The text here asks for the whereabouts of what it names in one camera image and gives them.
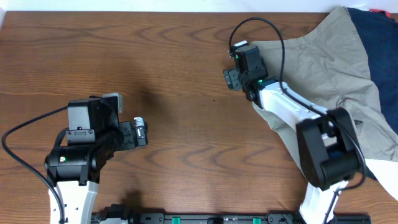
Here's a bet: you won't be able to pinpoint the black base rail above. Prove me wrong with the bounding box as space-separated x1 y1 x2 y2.
91 203 373 224

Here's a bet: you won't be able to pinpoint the khaki shorts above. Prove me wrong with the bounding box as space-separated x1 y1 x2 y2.
257 7 397 162

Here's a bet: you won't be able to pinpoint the black garment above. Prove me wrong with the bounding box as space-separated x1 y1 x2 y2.
361 162 378 182

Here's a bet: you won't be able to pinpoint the red garment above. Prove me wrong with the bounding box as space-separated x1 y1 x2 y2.
369 9 391 18

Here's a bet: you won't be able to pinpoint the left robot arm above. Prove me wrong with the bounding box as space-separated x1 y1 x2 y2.
45 117 148 223

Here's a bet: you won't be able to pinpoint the navy blue garment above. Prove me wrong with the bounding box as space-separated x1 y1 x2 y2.
348 8 397 132

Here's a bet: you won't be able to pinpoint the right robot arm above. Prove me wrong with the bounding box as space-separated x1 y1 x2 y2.
223 67 366 223

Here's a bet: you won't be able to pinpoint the white garment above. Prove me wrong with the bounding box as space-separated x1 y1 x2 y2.
366 159 398 200

